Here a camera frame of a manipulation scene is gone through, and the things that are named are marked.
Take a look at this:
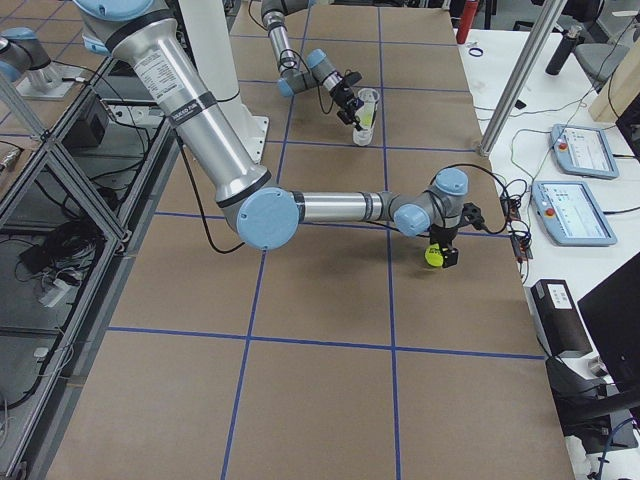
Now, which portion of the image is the lower teach pendant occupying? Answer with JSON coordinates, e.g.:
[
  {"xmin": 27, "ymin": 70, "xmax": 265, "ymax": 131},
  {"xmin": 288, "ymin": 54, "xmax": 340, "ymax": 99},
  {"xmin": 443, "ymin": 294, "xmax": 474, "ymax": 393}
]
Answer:
[{"xmin": 531, "ymin": 181, "xmax": 617, "ymax": 247}]

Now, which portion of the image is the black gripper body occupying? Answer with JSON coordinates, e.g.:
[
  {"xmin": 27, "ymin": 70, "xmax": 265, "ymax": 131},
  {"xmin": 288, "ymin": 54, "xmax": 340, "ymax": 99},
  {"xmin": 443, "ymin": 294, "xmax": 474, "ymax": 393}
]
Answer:
[
  {"xmin": 330, "ymin": 83, "xmax": 356, "ymax": 113},
  {"xmin": 429, "ymin": 225, "xmax": 458, "ymax": 249}
]

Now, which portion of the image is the black monitor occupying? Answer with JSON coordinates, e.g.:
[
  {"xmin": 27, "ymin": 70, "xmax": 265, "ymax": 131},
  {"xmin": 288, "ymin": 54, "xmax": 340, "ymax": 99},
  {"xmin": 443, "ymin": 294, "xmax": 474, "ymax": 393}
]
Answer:
[{"xmin": 578, "ymin": 254, "xmax": 639, "ymax": 387}]

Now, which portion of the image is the red bottle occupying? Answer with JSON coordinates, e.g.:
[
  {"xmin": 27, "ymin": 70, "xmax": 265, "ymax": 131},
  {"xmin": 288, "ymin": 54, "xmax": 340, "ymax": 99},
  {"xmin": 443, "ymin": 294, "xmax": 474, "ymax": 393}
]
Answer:
[{"xmin": 456, "ymin": 0, "xmax": 479, "ymax": 45}]

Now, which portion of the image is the aluminium frame post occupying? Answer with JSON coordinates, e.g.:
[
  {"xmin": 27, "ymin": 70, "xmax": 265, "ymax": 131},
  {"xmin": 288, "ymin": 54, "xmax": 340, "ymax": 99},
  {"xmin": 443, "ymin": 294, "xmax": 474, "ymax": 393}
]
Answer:
[{"xmin": 476, "ymin": 0, "xmax": 567, "ymax": 157}]

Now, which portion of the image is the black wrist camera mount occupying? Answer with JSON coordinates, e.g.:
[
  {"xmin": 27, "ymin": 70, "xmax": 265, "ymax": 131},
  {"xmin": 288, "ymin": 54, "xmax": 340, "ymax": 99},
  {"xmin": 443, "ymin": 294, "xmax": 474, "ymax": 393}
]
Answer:
[{"xmin": 343, "ymin": 71, "xmax": 362, "ymax": 87}]

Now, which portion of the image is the black box white label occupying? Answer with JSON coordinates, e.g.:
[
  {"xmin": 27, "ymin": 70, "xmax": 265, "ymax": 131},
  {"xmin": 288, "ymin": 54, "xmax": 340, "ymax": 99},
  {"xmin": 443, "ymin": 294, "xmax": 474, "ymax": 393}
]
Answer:
[{"xmin": 530, "ymin": 279, "xmax": 593, "ymax": 359}]

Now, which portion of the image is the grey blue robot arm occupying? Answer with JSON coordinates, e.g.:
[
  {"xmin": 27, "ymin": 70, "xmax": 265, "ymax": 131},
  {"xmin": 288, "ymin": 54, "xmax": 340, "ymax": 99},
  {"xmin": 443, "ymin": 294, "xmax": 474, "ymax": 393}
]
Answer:
[
  {"xmin": 76, "ymin": 1, "xmax": 468, "ymax": 268},
  {"xmin": 260, "ymin": 0, "xmax": 364, "ymax": 131}
]

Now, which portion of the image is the upper teach pendant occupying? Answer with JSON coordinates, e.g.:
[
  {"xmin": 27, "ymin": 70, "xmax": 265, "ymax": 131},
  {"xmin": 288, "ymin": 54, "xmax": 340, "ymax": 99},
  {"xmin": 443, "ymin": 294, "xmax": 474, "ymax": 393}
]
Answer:
[{"xmin": 550, "ymin": 124, "xmax": 619, "ymax": 180}]

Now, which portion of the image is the black water bottle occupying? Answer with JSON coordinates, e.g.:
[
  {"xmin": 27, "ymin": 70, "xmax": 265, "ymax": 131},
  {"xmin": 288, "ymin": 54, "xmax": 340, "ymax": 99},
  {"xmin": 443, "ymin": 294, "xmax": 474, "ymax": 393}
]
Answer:
[{"xmin": 545, "ymin": 25, "xmax": 582, "ymax": 76}]

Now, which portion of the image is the white blue tennis ball can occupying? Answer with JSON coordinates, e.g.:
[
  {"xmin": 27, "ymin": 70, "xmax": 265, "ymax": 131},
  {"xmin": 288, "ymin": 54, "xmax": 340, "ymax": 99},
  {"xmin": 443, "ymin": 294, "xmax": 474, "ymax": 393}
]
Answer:
[{"xmin": 352, "ymin": 88, "xmax": 380, "ymax": 146}]

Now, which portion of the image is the teach pendant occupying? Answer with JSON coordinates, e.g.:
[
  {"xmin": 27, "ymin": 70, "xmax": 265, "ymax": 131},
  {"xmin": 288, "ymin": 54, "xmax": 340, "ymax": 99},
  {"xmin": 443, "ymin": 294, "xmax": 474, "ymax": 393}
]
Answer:
[
  {"xmin": 550, "ymin": 124, "xmax": 619, "ymax": 180},
  {"xmin": 531, "ymin": 181, "xmax": 617, "ymax": 247}
]

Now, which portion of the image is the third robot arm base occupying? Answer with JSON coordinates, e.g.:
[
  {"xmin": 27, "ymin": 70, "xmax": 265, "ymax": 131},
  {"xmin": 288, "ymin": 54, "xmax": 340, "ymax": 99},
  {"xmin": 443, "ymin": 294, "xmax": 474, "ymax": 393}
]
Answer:
[{"xmin": 1, "ymin": 27, "xmax": 84, "ymax": 100}]

